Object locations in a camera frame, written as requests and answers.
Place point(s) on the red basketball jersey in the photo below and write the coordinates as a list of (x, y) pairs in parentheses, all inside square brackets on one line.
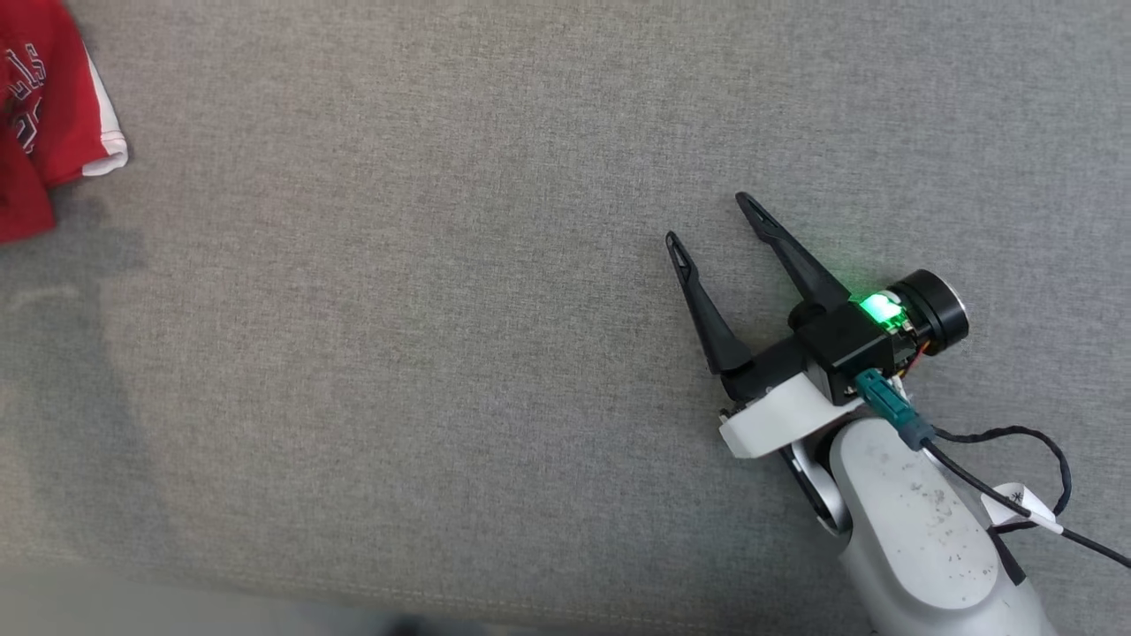
[(49, 132)]

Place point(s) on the teal right camera connector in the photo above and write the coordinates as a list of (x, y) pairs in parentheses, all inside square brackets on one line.
[(888, 406)]

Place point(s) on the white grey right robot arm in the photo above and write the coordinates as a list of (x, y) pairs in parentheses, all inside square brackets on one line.
[(919, 530)]

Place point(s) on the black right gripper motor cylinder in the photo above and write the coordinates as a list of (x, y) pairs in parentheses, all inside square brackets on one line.
[(937, 309)]

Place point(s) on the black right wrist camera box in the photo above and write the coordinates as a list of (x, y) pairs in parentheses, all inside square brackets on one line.
[(844, 349)]

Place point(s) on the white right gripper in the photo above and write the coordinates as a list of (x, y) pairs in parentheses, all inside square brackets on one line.
[(778, 420)]

